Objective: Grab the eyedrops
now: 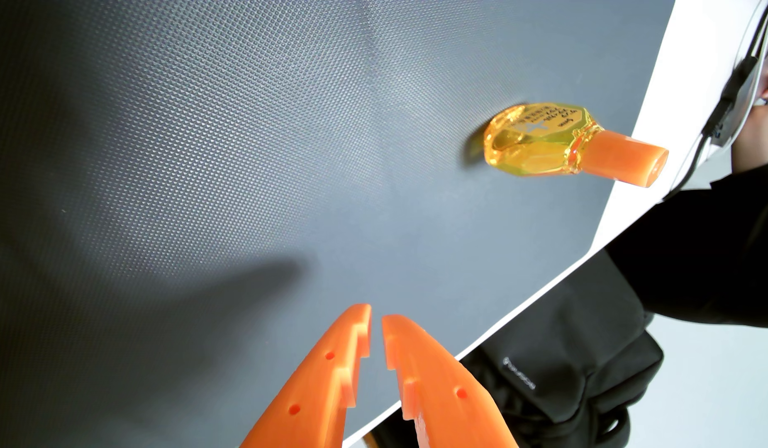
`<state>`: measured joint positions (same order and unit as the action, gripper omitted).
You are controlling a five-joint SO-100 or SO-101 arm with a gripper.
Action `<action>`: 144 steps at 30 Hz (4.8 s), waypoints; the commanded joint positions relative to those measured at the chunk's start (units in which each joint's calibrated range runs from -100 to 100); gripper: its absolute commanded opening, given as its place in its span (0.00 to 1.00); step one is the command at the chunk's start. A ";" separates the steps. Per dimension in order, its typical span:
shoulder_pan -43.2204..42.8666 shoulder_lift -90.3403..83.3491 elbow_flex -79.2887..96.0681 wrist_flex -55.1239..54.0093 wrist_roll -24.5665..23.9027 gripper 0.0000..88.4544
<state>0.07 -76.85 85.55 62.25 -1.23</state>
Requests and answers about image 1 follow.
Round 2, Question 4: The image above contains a grey textured mat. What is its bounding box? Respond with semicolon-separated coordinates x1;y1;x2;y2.
0;0;676;448

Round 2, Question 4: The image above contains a black fabric bag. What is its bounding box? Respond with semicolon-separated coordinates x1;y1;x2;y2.
371;249;665;448

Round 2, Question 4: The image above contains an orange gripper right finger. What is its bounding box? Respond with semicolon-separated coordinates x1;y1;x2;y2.
382;314;519;448

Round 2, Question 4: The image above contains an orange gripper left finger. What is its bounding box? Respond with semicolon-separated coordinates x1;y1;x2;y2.
241;304;373;448

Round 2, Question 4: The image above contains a person's body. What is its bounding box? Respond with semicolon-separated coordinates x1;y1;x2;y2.
605;158;768;329

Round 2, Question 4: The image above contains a yellow eyedrops bottle orange cap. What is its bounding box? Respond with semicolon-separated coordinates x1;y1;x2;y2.
483;102;670;189

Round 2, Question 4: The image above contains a black cable with plug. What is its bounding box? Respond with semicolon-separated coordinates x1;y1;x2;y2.
663;0;768;201

